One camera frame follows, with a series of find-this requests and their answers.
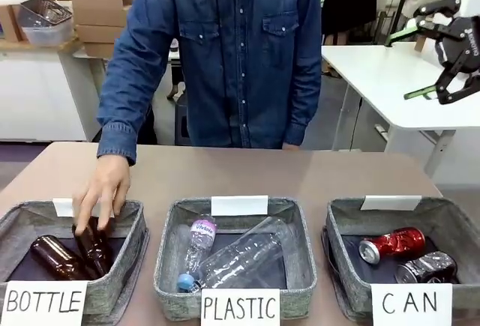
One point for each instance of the clear plastic storage bin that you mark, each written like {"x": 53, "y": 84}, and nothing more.
{"x": 45, "y": 28}

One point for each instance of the white paper sign BOTTLE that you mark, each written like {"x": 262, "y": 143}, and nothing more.
{"x": 43, "y": 301}

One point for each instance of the flat cardboard box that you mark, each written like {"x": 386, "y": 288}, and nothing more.
{"x": 97, "y": 49}
{"x": 99, "y": 33}

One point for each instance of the person's left hand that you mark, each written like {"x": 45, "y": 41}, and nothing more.
{"x": 291, "y": 147}

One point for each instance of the white paper sign PLASTIC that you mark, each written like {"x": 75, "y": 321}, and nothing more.
{"x": 240, "y": 307}

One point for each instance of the person's right hand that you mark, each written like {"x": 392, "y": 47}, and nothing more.
{"x": 103, "y": 191}

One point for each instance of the crushed red can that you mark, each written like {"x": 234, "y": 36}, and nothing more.
{"x": 393, "y": 245}

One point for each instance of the crushed black can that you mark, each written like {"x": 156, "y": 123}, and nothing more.
{"x": 427, "y": 268}

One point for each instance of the brown glass bottle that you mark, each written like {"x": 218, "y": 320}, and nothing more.
{"x": 95, "y": 251}
{"x": 56, "y": 258}

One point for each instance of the leaning cardboard piece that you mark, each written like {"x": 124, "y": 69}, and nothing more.
{"x": 420, "y": 45}

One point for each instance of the grey fabric basket plastic label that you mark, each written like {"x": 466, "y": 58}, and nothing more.
{"x": 168, "y": 266}

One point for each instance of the person's right forearm denim sleeve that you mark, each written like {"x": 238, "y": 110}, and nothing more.
{"x": 123, "y": 127}

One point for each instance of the white background table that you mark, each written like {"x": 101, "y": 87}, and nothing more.
{"x": 92, "y": 61}

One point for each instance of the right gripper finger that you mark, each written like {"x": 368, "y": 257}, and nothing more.
{"x": 423, "y": 92}
{"x": 401, "y": 35}

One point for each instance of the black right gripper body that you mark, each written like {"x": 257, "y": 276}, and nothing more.
{"x": 467, "y": 41}

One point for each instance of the clear plastic bottle blue cap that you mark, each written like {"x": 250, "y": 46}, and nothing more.
{"x": 240, "y": 258}

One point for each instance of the large white desk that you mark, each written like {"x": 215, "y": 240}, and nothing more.
{"x": 375, "y": 78}

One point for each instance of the person in denim shirt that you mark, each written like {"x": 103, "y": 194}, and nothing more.
{"x": 240, "y": 60}

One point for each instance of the clear plastic bottle purple label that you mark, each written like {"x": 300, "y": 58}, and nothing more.
{"x": 200, "y": 240}

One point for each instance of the grey fabric basket can label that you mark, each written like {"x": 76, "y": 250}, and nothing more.
{"x": 337, "y": 236}

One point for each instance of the small cardboard box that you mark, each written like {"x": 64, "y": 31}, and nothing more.
{"x": 9, "y": 22}

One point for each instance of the blank white card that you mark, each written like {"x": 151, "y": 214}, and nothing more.
{"x": 62, "y": 207}
{"x": 240, "y": 206}
{"x": 390, "y": 203}

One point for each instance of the wooden top side table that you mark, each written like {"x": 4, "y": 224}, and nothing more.
{"x": 33, "y": 46}

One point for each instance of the person's left forearm denim sleeve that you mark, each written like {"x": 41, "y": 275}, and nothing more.
{"x": 305, "y": 112}

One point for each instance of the grey fabric basket bottle label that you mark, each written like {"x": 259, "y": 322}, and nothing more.
{"x": 127, "y": 285}

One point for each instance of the open cardboard box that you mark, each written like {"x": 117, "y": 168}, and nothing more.
{"x": 101, "y": 3}

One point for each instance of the white paper sign CAN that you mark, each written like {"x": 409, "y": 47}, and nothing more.
{"x": 411, "y": 303}

